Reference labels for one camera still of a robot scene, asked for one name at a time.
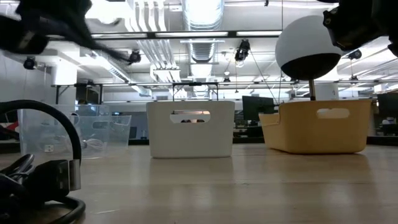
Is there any orange plastic bin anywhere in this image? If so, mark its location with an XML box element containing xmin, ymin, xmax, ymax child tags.
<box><xmin>258</xmin><ymin>99</ymin><xmax>373</xmax><ymax>155</ymax></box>

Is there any white plastic bin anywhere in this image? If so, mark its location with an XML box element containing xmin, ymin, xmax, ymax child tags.
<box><xmin>146</xmin><ymin>100</ymin><xmax>236</xmax><ymax>159</ymax></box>

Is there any clear plastic bin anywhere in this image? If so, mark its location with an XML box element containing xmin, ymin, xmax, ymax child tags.
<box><xmin>17</xmin><ymin>104</ymin><xmax>132</xmax><ymax>158</ymax></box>

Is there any white globe lamp black base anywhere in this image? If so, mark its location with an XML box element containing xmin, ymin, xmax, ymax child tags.
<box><xmin>275</xmin><ymin>14</ymin><xmax>343</xmax><ymax>101</ymax></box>

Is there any black computer monitor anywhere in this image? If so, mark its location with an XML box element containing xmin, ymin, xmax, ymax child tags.
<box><xmin>242</xmin><ymin>95</ymin><xmax>276</xmax><ymax>122</ymax></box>
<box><xmin>0</xmin><ymin>110</ymin><xmax>19</xmax><ymax>124</ymax></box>
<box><xmin>377</xmin><ymin>92</ymin><xmax>398</xmax><ymax>119</ymax></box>

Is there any black legged background table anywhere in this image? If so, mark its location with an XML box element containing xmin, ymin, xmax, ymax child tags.
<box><xmin>51</xmin><ymin>83</ymin><xmax>103</xmax><ymax>105</ymax></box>

